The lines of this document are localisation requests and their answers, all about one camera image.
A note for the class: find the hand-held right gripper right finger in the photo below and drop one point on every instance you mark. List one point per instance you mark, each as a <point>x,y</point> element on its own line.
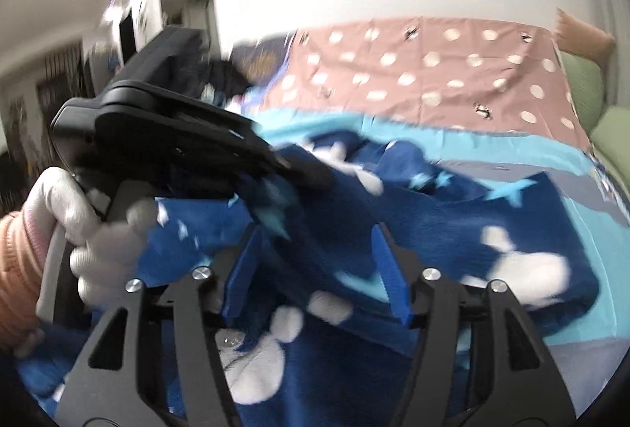
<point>391,279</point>

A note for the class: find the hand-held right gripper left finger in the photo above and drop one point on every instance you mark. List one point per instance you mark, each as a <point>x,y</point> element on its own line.
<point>241,279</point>

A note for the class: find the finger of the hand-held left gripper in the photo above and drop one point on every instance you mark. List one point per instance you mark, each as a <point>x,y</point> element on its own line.
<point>307,172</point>

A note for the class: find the blue fleece star-print garment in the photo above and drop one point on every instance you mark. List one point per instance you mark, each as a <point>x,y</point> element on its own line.
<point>443,220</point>

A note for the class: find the person's left forearm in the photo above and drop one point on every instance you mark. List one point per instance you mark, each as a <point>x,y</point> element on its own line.
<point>17,274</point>

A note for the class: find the person's left hand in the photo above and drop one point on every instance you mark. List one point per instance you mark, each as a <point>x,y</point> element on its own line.
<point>59,200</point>

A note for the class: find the dark furniture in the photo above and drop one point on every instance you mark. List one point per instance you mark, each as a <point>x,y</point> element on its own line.
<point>61,77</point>

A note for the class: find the dark cloth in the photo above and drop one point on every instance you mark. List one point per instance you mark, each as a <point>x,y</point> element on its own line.
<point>261,58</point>

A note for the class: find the pink polka dot sheet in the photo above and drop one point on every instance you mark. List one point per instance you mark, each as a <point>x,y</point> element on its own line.
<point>408,63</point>

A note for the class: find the light blue patterned blanket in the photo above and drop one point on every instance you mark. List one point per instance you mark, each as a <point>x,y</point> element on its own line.
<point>497,146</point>

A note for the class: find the large green pillow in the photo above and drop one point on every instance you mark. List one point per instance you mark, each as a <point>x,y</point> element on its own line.
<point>613,141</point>

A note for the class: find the small green pillow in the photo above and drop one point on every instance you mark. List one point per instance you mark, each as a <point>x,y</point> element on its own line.
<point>585,87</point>

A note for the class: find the tan pillow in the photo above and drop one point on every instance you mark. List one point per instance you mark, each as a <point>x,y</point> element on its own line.
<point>583,36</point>

